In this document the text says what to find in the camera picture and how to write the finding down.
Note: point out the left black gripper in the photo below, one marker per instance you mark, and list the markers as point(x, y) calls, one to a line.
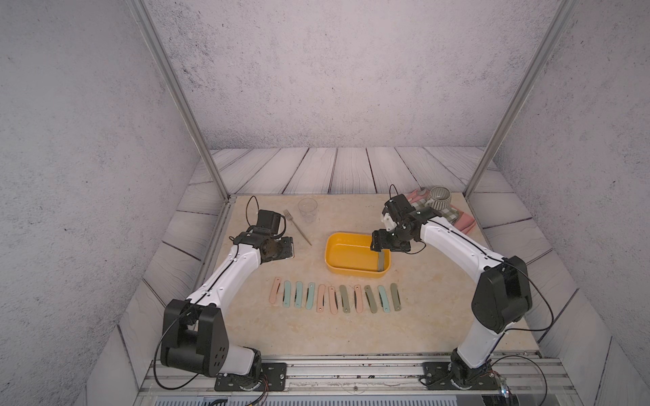
point(288, 248)

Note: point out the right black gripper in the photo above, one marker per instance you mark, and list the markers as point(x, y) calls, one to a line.
point(378, 241)

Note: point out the yellow plastic storage box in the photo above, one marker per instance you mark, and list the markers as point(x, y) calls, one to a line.
point(349, 254)

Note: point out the grey green folding knife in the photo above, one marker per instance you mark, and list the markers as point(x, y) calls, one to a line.
point(372, 303)

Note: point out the teal folding knife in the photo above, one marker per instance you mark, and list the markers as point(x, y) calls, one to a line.
point(384, 299)

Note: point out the light blue folding knife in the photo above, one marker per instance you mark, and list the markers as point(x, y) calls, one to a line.
point(310, 296)

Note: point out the sage folding knife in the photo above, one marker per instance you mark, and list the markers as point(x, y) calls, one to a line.
point(395, 297)

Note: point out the olive green folding knife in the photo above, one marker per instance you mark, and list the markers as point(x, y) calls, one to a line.
point(345, 299)

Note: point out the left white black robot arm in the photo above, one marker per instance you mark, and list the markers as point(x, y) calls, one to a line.
point(194, 335)

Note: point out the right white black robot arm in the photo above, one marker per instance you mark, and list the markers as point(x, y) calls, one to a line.
point(502, 295)

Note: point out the silver metal fork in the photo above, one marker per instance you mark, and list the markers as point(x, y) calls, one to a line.
point(291, 219)

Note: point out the clear drinking glass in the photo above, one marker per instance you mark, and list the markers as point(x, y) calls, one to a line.
point(308, 208)

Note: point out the pink cutting board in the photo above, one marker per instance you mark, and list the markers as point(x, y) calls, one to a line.
point(459, 219)

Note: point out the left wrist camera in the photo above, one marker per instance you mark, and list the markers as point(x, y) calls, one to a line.
point(273, 222)

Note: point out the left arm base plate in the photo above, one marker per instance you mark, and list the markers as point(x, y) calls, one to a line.
point(264, 377)

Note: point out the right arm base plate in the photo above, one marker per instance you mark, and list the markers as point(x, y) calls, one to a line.
point(448, 376)

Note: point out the aluminium front rail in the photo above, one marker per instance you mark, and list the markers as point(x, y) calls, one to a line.
point(370, 380)

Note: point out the left aluminium frame post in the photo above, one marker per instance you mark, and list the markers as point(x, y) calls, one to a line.
point(156, 48)

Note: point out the aluminium frame post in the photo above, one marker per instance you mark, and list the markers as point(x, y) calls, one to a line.
point(156, 48)
point(533, 70)

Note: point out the right aluminium frame post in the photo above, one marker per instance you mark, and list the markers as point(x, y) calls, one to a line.
point(533, 70)

